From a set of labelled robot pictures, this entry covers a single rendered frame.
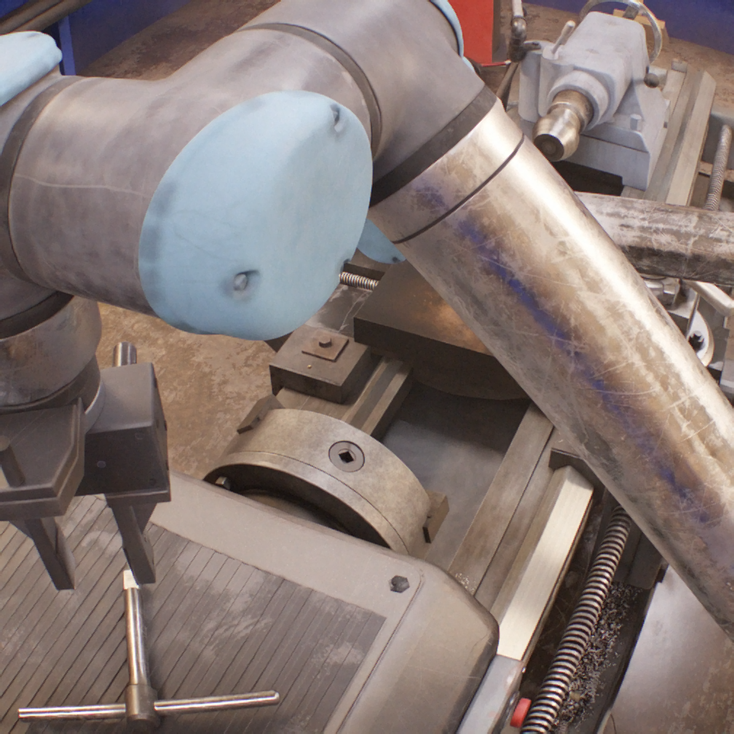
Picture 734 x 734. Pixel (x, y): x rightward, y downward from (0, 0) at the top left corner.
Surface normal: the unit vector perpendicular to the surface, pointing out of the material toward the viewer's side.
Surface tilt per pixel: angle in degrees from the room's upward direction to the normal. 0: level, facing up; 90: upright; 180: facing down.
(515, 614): 36
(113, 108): 12
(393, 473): 41
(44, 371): 89
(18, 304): 90
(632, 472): 88
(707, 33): 90
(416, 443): 17
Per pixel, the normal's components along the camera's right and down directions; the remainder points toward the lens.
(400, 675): 0.55, -0.41
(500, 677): 0.00, -0.73
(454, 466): -0.09, -0.58
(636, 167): -0.40, 0.63
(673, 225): -0.34, -0.26
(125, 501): 0.18, 0.68
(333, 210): 0.89, 0.31
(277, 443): -0.22, -0.77
